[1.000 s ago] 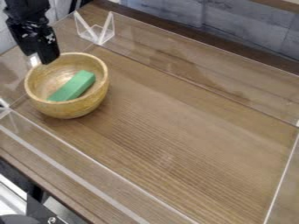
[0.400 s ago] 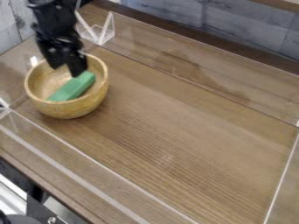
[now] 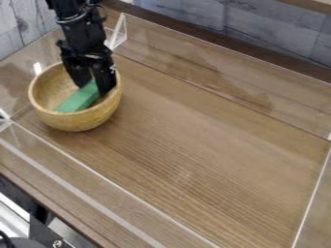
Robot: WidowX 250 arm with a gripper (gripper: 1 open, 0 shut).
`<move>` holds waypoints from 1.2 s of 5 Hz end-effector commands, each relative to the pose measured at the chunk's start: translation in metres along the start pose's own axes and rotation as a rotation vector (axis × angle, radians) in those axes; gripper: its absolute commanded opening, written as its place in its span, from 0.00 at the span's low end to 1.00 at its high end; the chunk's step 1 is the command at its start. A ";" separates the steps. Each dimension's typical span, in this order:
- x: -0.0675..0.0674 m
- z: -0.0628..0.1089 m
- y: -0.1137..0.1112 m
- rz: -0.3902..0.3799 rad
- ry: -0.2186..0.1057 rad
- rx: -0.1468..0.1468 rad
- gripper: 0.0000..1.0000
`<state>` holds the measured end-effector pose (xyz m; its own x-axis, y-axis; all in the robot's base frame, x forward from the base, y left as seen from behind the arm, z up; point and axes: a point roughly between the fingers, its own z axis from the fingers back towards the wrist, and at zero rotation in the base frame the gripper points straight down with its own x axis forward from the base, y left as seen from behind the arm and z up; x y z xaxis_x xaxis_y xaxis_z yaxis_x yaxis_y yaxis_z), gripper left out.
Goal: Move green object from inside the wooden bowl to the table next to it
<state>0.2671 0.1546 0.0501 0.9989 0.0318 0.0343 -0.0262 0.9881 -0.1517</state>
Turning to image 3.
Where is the clear acrylic barrier wall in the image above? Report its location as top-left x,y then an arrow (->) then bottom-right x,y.
0,17 -> 331,248

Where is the clear acrylic corner bracket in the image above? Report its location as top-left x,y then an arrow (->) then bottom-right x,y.
103,14 -> 126,50

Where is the black cable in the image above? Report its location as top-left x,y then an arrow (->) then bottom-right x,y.
0,230 -> 17,248

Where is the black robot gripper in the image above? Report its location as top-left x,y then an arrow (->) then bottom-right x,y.
45,0 -> 115,96

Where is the wooden bowl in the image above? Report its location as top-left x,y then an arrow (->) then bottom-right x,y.
27,62 -> 122,132

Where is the green rectangular block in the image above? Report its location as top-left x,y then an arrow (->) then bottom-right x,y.
53,79 -> 99,112

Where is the black metal bracket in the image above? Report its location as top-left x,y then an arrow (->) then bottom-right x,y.
27,216 -> 74,248

